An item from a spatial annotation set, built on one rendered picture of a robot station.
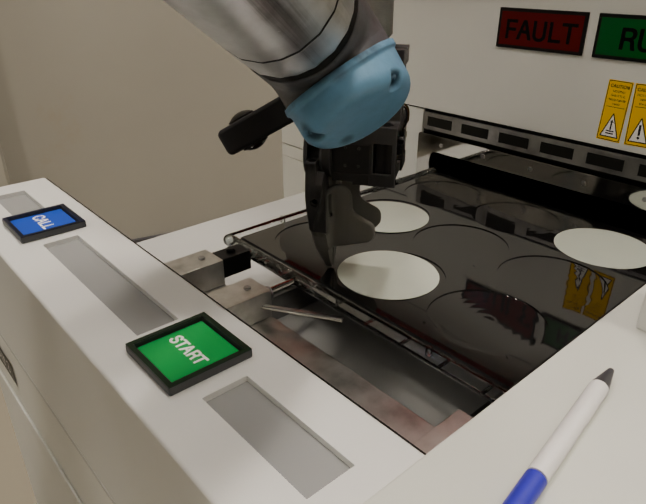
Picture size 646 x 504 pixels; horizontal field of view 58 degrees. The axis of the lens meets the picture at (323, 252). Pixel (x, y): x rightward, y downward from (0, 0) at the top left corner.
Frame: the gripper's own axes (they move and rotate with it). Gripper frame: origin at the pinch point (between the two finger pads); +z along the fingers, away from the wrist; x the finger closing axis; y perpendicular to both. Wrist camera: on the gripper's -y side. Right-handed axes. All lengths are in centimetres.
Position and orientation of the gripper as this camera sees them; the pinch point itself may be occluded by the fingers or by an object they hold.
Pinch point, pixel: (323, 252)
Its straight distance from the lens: 58.2
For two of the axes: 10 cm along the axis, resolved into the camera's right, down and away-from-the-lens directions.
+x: 2.4, -4.3, 8.7
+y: 9.7, 1.1, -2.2
